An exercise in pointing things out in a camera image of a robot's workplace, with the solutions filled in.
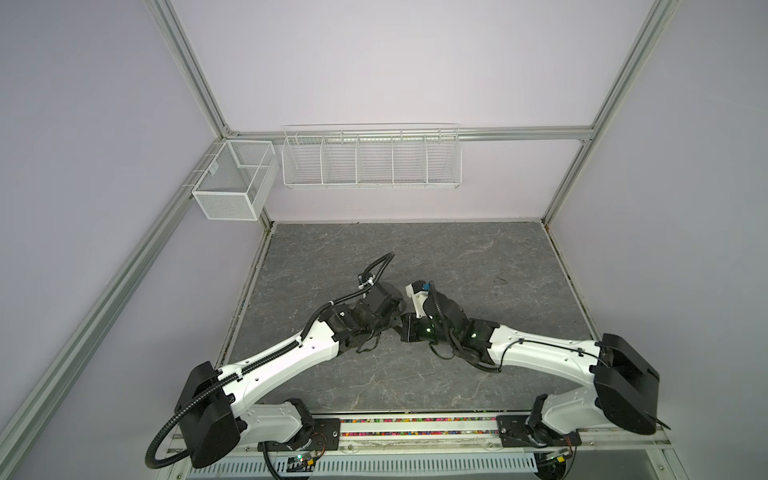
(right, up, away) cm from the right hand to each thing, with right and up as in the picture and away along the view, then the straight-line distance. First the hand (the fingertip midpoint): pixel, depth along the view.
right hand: (388, 326), depth 76 cm
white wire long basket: (-5, +54, +32) cm, 63 cm away
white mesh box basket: (-51, +43, +21) cm, 70 cm away
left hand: (+2, +3, +1) cm, 4 cm away
